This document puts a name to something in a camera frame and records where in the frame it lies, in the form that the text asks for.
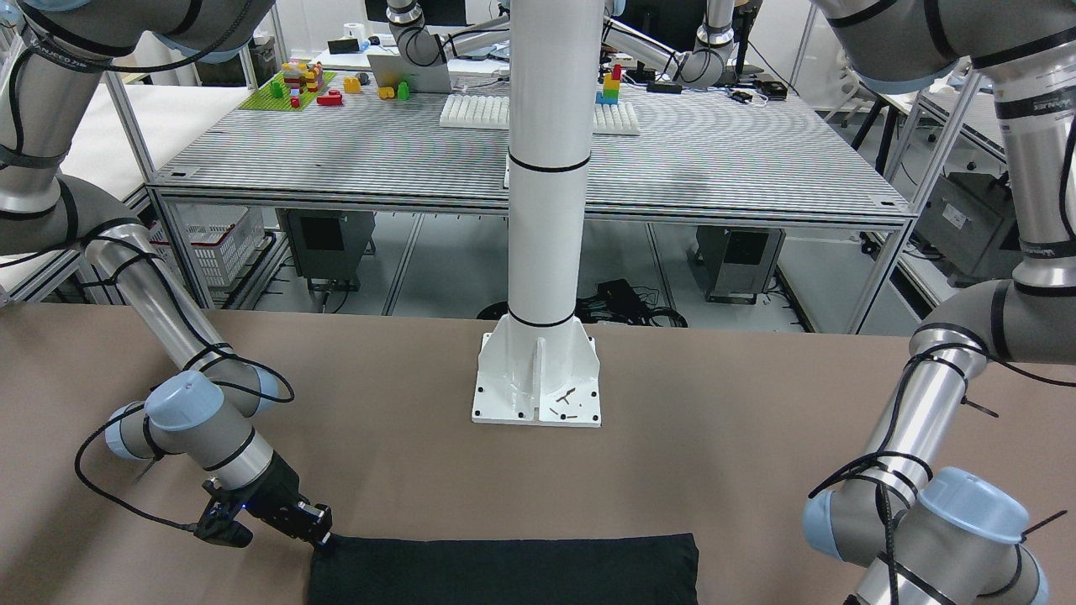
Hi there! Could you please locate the coloured block tower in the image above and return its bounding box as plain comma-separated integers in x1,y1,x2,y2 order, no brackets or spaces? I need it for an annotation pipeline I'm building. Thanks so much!
595,64,623,105

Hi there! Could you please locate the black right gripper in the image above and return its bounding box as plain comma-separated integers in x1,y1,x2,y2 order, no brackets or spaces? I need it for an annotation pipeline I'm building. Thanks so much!
237,453,332,549

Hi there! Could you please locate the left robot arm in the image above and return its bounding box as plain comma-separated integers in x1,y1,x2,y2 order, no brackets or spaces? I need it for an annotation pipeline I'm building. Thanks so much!
803,1,1075,604

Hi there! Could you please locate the white plastic basket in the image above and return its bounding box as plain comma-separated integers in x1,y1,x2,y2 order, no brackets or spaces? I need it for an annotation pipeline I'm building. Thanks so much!
176,205,265,289

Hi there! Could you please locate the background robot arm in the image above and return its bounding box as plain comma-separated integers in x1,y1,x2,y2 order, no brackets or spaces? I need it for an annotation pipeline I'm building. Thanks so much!
385,1,511,66

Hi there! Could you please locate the green lego baseplate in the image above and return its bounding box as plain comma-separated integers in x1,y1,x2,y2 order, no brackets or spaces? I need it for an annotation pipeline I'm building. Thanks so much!
238,71,337,112

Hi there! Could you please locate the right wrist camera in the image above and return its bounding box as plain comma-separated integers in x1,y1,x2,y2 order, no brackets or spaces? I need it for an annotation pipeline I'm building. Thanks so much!
193,479,255,548

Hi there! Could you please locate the black t-shirt with logo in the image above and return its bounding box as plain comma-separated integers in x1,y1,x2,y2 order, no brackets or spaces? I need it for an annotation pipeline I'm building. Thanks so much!
307,534,699,604

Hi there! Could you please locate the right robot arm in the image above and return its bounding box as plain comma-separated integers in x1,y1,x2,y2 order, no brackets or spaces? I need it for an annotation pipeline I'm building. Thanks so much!
1,1,332,549

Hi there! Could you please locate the striped aluminium workbench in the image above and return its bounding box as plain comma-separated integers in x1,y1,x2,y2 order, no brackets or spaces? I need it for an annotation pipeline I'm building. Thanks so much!
146,67,917,335

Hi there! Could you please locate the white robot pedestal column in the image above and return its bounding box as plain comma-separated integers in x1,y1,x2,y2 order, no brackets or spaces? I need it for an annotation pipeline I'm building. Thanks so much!
472,1,604,428

